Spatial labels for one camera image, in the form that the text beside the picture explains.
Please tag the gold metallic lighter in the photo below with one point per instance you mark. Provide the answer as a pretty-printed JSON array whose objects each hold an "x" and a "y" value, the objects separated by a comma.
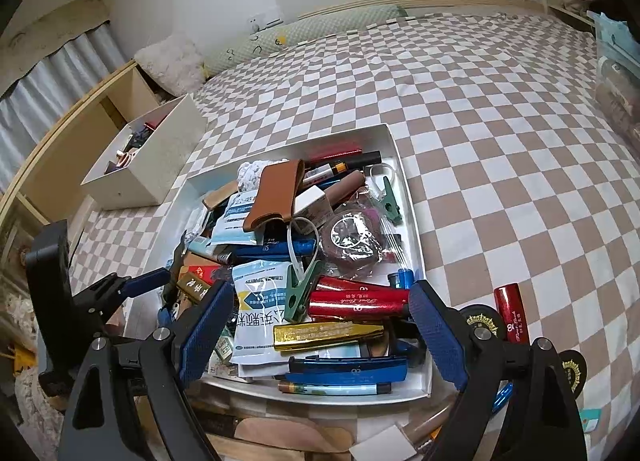
[{"x": 325, "y": 336}]

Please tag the white fluffy pillow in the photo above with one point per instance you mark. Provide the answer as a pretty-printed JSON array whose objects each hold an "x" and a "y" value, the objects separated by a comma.
[{"x": 167, "y": 63}]

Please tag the large black round tin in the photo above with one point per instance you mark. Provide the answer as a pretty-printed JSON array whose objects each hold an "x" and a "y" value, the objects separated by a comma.
[{"x": 571, "y": 371}]

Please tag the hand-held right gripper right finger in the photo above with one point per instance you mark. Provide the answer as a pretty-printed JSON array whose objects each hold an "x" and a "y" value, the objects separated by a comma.
[{"x": 437, "y": 336}]

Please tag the cream deep storage box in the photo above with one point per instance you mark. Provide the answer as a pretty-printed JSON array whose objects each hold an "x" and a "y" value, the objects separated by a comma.
[{"x": 160, "y": 161}]

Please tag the white card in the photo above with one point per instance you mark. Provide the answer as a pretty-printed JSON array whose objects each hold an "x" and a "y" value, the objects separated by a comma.
[{"x": 382, "y": 443}]

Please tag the green plastic clip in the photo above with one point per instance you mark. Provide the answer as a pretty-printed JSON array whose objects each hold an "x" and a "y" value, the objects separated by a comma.
[
  {"x": 390, "y": 201},
  {"x": 300, "y": 291}
]

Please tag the clear plastic case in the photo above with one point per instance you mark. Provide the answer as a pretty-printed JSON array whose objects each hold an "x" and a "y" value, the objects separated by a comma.
[{"x": 430, "y": 421}]

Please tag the small white box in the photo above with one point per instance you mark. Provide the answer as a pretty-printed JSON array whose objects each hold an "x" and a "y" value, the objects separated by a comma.
[{"x": 312, "y": 203}]

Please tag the clear plastic storage bin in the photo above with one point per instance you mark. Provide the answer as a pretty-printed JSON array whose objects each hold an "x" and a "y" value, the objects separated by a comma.
[{"x": 617, "y": 81}]

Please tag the brown leather sleeve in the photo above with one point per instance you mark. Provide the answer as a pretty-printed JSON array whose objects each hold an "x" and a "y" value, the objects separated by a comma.
[{"x": 272, "y": 196}]

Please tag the checkered bed sheet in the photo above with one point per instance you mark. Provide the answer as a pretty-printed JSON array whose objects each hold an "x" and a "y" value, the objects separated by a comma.
[{"x": 500, "y": 166}]

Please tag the white wall socket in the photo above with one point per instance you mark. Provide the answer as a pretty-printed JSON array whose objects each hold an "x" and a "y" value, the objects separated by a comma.
[{"x": 265, "y": 22}]

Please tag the black pen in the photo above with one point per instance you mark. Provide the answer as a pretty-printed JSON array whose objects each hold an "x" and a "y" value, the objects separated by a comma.
[{"x": 367, "y": 158}]

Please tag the brown tape roll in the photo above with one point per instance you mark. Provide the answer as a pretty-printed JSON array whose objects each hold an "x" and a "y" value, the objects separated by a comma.
[{"x": 350, "y": 241}]

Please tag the flat wooden stick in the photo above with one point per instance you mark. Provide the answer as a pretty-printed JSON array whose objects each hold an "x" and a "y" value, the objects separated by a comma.
[{"x": 290, "y": 436}]

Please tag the blue marker pen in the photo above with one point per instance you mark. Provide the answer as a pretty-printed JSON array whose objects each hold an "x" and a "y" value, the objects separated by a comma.
[{"x": 330, "y": 388}]

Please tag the small black round tin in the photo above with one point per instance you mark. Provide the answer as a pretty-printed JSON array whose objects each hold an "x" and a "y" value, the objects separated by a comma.
[{"x": 480, "y": 318}]

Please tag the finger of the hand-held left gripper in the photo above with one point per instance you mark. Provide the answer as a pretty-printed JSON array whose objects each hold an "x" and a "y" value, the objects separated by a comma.
[
  {"x": 147, "y": 281},
  {"x": 172, "y": 313}
]

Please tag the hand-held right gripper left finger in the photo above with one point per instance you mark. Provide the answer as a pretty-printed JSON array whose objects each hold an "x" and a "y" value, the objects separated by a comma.
[{"x": 205, "y": 336}]

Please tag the grey curtain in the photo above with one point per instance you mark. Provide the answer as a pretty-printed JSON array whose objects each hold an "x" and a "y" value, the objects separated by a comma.
[{"x": 60, "y": 71}]

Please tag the white lace cloth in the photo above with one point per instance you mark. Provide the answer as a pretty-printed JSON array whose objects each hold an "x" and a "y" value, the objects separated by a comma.
[{"x": 250, "y": 173}]

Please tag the wooden bedside shelf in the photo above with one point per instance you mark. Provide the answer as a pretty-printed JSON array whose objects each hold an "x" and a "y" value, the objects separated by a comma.
[{"x": 107, "y": 101}]

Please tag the white shallow tray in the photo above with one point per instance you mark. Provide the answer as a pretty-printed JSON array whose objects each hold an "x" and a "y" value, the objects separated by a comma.
[{"x": 405, "y": 201}]

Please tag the red metallic lighter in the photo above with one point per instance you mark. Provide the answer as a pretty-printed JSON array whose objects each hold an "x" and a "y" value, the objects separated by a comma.
[
  {"x": 332, "y": 152},
  {"x": 350, "y": 303},
  {"x": 512, "y": 313}
]

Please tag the white medicine packet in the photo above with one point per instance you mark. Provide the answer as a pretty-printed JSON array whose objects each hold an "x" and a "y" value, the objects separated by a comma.
[
  {"x": 230, "y": 221},
  {"x": 255, "y": 311}
]

